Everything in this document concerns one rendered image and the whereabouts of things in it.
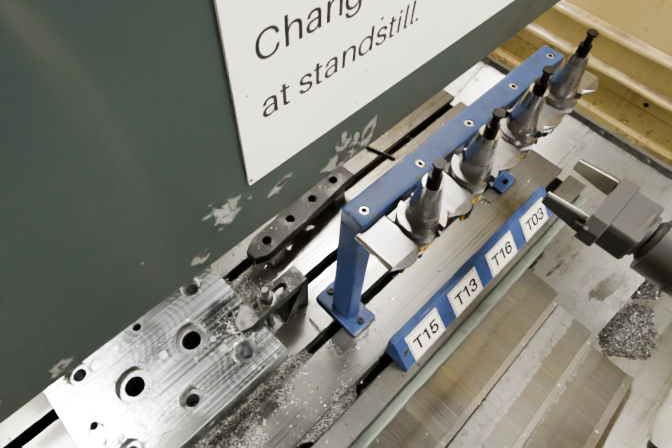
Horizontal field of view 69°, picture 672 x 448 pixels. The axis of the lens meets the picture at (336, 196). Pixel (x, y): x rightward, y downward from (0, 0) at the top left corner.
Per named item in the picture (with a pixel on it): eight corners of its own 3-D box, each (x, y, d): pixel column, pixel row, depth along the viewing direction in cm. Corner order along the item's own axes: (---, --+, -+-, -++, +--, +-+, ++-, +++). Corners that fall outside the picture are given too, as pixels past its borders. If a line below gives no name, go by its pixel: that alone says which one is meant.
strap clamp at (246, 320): (308, 303, 88) (308, 266, 76) (250, 354, 83) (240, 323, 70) (296, 290, 89) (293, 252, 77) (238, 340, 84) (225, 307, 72)
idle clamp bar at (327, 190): (353, 193, 102) (356, 174, 97) (263, 279, 90) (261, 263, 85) (335, 180, 104) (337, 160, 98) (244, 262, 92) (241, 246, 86)
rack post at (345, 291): (375, 317, 87) (400, 235, 63) (354, 338, 85) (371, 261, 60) (336, 279, 91) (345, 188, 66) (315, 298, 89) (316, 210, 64)
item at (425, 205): (423, 193, 63) (434, 160, 57) (447, 217, 61) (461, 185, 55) (397, 209, 61) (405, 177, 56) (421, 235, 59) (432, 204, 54)
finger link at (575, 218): (550, 188, 68) (591, 216, 65) (541, 201, 70) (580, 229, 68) (544, 195, 67) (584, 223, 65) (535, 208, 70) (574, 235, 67)
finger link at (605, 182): (570, 171, 74) (608, 196, 71) (580, 157, 71) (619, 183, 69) (576, 165, 74) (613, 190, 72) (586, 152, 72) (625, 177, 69)
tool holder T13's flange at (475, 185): (470, 152, 70) (475, 141, 68) (501, 181, 68) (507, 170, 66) (438, 172, 68) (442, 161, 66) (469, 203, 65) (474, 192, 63)
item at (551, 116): (567, 118, 74) (569, 114, 73) (548, 136, 72) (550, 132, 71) (527, 93, 76) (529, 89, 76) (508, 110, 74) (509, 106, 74)
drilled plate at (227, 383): (288, 358, 79) (287, 349, 74) (126, 508, 67) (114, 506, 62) (202, 263, 87) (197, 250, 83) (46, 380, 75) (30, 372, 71)
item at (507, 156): (526, 156, 69) (528, 153, 69) (504, 177, 67) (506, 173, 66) (485, 129, 72) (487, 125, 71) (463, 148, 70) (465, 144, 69)
